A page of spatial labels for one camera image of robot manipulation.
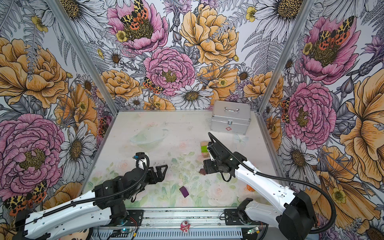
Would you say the green wood block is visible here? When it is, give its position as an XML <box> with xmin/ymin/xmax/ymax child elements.
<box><xmin>201</xmin><ymin>146</ymin><xmax>209</xmax><ymax>153</ymax></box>

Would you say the purple wood block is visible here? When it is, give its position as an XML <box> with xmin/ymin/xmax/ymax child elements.
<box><xmin>179</xmin><ymin>186</ymin><xmax>190</xmax><ymax>198</ymax></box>

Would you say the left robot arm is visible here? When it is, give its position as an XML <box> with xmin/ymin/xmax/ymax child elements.
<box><xmin>13</xmin><ymin>165</ymin><xmax>168</xmax><ymax>240</ymax></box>

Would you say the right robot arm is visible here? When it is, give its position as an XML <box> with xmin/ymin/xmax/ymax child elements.
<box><xmin>204</xmin><ymin>160</ymin><xmax>317</xmax><ymax>240</ymax></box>

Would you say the orange plastic bottle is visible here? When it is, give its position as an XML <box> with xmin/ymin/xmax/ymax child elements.
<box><xmin>247</xmin><ymin>185</ymin><xmax>255</xmax><ymax>192</ymax></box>

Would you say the silver metal first-aid case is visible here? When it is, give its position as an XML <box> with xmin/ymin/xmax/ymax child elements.
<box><xmin>211</xmin><ymin>101</ymin><xmax>251</xmax><ymax>135</ymax></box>

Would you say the small pink red toy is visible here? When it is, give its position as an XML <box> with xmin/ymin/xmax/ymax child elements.
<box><xmin>180</xmin><ymin>221</ymin><xmax>191</xmax><ymax>233</ymax></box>

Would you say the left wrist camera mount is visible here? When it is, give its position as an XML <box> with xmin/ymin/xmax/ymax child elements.
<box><xmin>133</xmin><ymin>152</ymin><xmax>149</xmax><ymax>161</ymax></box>

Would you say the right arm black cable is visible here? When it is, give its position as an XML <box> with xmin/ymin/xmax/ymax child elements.
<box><xmin>207</xmin><ymin>132</ymin><xmax>337</xmax><ymax>235</ymax></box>

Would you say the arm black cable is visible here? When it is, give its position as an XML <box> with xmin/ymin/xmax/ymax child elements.
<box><xmin>29</xmin><ymin>154</ymin><xmax>151</xmax><ymax>223</ymax></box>
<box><xmin>207</xmin><ymin>132</ymin><xmax>337</xmax><ymax>235</ymax></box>

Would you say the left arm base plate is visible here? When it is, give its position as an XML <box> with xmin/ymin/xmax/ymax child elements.
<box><xmin>117</xmin><ymin>209</ymin><xmax>144</xmax><ymax>227</ymax></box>

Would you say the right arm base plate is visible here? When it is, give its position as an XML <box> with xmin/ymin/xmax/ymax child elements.
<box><xmin>220</xmin><ymin>209</ymin><xmax>262</xmax><ymax>226</ymax></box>

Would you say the aluminium front rail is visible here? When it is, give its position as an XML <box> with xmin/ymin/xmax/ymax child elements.
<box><xmin>59</xmin><ymin>206</ymin><xmax>304</xmax><ymax>240</ymax></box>

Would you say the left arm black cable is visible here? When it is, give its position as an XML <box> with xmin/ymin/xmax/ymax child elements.
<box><xmin>29</xmin><ymin>154</ymin><xmax>151</xmax><ymax>223</ymax></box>

